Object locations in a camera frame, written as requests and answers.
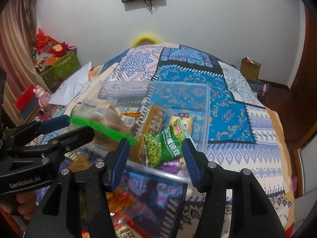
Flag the green edged biscuit bag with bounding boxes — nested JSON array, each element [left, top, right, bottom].
[[70, 99, 137, 145]]

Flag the green pea snack bag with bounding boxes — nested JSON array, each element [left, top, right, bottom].
[[142, 119, 191, 168]]

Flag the tan cracker pack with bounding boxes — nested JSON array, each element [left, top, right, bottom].
[[168, 113, 193, 135]]

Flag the long wafer bar pack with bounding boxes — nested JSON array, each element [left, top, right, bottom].
[[138, 105, 165, 139]]

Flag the person's left hand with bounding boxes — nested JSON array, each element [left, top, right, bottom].
[[1, 191, 37, 220]]

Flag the pink slipper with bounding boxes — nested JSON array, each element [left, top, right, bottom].
[[292, 176, 298, 197]]

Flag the small biscuit pack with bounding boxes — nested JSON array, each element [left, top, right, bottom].
[[67, 154, 91, 173]]

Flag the orange snack clear bag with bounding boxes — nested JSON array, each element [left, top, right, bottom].
[[106, 186, 135, 213]]

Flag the red gift box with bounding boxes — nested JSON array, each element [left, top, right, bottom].
[[14, 84, 39, 120]]

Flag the pink bunny toy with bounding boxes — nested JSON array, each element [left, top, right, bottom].
[[33, 85, 51, 111]]

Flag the purple snack bar pack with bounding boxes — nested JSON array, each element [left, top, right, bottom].
[[162, 162, 186, 177]]

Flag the green storage box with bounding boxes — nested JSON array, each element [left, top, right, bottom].
[[40, 51, 81, 90]]

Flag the red decorations pile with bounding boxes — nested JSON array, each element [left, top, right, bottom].
[[32, 28, 77, 71]]

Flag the dark clothes on floor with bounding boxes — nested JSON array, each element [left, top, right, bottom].
[[248, 80, 270, 106]]

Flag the brown wooden door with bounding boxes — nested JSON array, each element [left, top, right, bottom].
[[288, 9, 316, 148]]

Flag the clear plastic storage box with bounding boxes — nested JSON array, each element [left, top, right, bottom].
[[70, 81, 210, 176]]

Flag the striped brown curtain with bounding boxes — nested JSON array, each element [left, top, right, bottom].
[[1, 0, 48, 125]]

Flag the small cardboard box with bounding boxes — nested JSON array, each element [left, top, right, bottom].
[[240, 57, 261, 82]]

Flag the patchwork patterned bedspread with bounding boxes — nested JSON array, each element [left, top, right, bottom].
[[52, 43, 294, 237]]

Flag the yellow foam tube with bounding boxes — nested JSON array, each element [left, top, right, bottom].
[[131, 33, 162, 48]]

